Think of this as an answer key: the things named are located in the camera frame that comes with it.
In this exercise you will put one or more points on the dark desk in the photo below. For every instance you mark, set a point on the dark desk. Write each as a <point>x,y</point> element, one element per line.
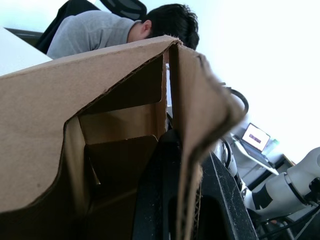
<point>22,33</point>

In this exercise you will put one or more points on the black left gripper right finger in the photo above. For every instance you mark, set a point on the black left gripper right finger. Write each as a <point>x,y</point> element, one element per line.
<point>225,195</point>

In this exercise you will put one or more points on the small brown cardboard box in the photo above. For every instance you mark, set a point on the small brown cardboard box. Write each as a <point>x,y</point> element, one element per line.
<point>45,100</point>

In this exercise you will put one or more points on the person in grey shirt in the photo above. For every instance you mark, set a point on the person in grey shirt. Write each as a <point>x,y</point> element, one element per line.
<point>95,32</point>

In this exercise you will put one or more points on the open laptop computer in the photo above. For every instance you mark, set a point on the open laptop computer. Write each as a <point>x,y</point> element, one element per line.
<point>257,142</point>

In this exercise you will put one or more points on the black office chair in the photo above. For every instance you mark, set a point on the black office chair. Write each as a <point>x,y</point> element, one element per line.
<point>125,7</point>

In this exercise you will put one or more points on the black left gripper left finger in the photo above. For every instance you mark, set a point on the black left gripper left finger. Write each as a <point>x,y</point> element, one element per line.
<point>160,180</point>

